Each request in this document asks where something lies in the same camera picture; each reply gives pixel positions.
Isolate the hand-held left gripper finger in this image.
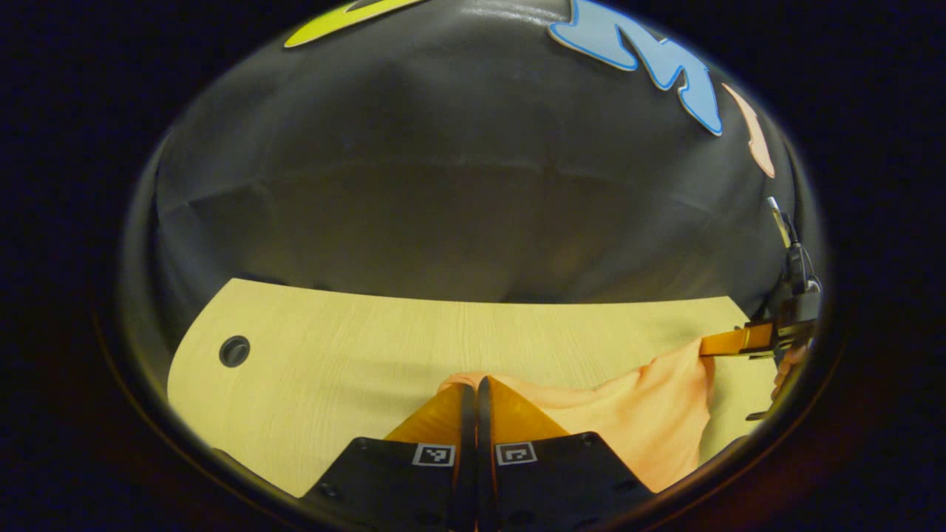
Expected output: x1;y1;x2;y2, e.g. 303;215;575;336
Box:
299;383;477;532
477;377;655;532

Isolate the light orange T-shirt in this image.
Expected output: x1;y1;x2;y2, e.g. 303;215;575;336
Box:
438;338;716;494

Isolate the black backdrop cloth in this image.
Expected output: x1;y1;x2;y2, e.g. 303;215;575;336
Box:
122;0;825;355

